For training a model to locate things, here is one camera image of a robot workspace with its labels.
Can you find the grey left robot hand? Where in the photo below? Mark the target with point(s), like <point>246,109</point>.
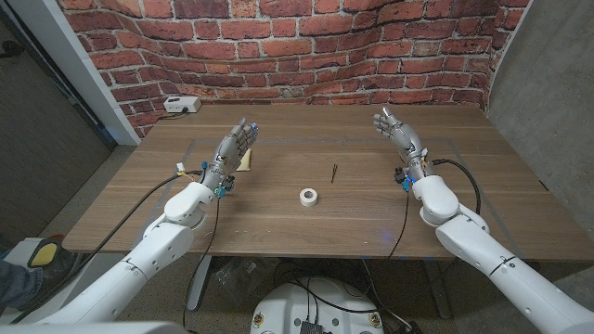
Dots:
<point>229,150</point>

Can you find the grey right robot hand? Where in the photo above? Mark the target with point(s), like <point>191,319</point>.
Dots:
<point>408,141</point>

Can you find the black tweezer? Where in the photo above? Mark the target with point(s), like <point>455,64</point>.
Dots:
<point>333,173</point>

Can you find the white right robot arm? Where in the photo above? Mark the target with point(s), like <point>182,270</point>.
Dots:
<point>492,260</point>

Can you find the white tape roll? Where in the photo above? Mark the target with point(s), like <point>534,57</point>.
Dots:
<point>308,196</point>

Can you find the pale yellow sponge block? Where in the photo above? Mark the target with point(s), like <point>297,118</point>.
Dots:
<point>247,161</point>

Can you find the white power strip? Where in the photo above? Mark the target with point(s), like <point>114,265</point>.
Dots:
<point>182,104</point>

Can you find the printed red brick backdrop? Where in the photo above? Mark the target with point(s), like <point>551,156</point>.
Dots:
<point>297,51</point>

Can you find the white table leg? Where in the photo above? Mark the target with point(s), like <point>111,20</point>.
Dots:
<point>199,283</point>

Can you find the grey table leg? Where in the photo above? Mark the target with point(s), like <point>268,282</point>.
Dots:
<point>436,287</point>

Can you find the white robot torso base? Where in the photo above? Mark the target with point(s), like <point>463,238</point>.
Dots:
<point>315,306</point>

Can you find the yellow and black foot pedal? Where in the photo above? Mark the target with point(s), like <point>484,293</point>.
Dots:
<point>45,254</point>

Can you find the person's leg in jeans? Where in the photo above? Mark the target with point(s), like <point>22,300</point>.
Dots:
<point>18,285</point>

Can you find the white door frame post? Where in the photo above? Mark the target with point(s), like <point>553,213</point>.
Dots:
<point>69,65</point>

